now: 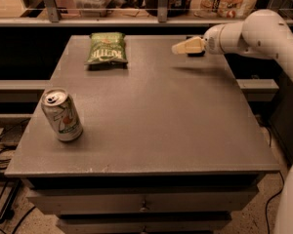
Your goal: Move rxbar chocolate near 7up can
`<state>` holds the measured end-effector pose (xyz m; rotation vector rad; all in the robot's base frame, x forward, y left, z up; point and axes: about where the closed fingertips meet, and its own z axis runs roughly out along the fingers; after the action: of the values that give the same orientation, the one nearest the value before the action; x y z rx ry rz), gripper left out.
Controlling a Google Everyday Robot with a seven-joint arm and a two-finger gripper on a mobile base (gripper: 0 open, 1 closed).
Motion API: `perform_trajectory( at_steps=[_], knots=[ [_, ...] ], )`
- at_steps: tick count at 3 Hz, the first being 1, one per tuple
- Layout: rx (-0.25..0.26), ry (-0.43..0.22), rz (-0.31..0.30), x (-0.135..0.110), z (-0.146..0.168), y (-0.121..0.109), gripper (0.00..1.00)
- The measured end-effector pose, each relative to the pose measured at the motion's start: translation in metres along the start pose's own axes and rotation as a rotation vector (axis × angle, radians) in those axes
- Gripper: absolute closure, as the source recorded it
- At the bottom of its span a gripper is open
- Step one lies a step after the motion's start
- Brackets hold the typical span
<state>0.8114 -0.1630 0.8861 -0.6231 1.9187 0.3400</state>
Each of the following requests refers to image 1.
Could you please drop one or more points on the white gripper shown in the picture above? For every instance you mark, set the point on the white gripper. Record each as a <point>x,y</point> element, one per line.
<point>213,43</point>

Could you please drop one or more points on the black rxbar chocolate bar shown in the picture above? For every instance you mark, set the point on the black rxbar chocolate bar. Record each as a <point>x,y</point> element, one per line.
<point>193,55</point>

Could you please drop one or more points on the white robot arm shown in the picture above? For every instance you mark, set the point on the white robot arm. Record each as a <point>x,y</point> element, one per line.
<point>264,34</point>

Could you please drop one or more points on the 7up soda can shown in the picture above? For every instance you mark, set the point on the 7up soda can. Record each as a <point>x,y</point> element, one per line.
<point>60,111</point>

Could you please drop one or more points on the green kettle chips bag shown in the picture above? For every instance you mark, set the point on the green kettle chips bag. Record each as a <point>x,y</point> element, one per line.
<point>107,47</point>

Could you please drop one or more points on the grey drawer cabinet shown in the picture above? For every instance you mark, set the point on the grey drawer cabinet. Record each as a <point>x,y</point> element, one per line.
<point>172,131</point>

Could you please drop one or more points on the upper drawer knob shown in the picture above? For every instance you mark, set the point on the upper drawer knob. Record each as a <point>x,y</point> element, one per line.
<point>144,208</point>

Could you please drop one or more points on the grey power adapter box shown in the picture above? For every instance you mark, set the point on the grey power adapter box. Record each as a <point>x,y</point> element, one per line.
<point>10,138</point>

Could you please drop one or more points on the grey metal shelf rail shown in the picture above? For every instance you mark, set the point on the grey metal shelf rail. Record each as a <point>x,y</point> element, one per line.
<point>63,13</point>

